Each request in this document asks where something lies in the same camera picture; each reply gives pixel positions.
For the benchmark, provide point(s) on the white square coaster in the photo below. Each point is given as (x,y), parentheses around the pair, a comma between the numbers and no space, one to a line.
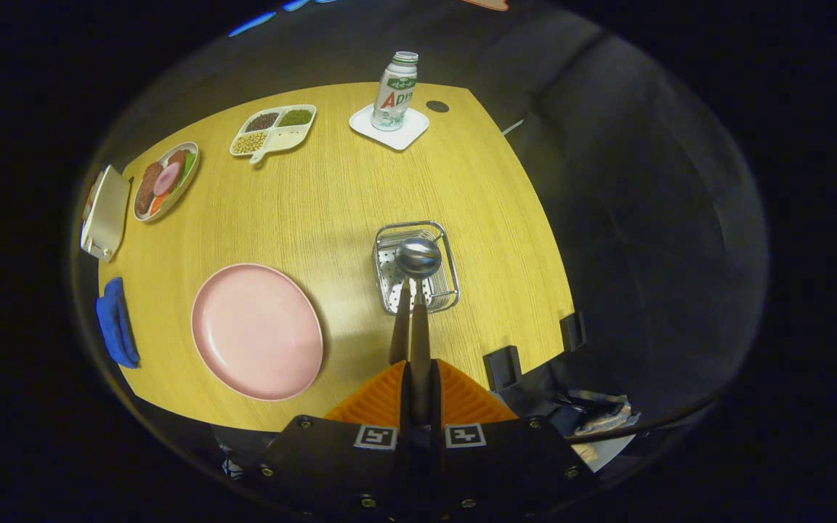
(411,134)

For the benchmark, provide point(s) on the green lettuce leaf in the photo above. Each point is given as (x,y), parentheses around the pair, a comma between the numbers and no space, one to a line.
(187,165)

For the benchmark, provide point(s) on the pile of dark beans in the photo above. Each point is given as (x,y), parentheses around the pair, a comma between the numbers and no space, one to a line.
(261,121)

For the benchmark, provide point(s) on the white toaster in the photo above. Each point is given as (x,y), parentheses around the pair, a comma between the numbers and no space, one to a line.
(107,214)

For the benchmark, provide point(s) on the brown meat piece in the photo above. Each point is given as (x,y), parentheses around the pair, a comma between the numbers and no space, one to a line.
(176,158)
(147,190)

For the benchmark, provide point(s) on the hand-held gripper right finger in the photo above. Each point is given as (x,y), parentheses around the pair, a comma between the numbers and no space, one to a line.
(506,465)

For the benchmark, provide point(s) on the grey round food plate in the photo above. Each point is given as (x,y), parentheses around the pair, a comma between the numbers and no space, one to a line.
(187,185)

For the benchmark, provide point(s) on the blue folded cloth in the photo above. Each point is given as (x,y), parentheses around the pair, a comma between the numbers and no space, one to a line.
(117,327)

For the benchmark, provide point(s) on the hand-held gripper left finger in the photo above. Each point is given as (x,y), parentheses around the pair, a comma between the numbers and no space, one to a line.
(331,465)

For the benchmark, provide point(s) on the pile of green beans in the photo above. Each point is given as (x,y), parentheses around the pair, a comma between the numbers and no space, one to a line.
(295,118)

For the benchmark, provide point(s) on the pink ham slice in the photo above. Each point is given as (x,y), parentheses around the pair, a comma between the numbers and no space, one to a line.
(166,179)

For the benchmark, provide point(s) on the white divided tray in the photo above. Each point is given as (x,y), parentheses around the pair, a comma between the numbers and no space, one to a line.
(284,138)

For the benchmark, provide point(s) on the black table clamp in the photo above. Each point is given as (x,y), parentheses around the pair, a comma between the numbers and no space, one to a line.
(502,369)
(573,333)

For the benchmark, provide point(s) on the orange carrot slice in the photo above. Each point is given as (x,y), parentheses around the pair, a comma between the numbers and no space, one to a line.
(158,204)

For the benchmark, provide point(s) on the grey crumpled cloth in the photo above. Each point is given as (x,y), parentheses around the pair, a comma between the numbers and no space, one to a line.
(607,414)

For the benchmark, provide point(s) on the black round table grommet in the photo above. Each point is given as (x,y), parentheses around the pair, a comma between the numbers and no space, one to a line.
(437,106)

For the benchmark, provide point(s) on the white drink bottle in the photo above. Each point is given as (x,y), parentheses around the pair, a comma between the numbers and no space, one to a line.
(394,94)

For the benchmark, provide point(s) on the pink round plate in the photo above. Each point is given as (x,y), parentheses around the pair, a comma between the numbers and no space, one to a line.
(255,330)

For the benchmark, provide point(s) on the pile of yellow beans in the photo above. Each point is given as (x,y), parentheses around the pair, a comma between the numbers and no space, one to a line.
(250,142)

